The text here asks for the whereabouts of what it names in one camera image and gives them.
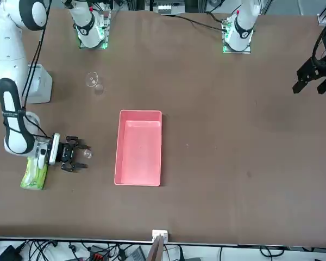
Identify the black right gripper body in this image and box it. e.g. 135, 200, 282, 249
59, 141, 73, 165

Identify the green tissue pack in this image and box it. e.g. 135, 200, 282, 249
19, 157, 49, 190

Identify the white flip-lid trash bin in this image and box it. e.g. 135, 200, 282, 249
26, 64, 54, 104

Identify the pink plastic container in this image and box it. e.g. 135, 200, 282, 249
114, 109, 163, 188

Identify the black power adapter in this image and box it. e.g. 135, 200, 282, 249
0, 244, 24, 261

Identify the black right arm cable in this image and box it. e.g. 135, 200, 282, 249
20, 0, 53, 115

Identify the aluminium profile post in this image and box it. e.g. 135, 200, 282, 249
148, 229, 170, 261

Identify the black left base cable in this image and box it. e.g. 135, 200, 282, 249
162, 12, 227, 33

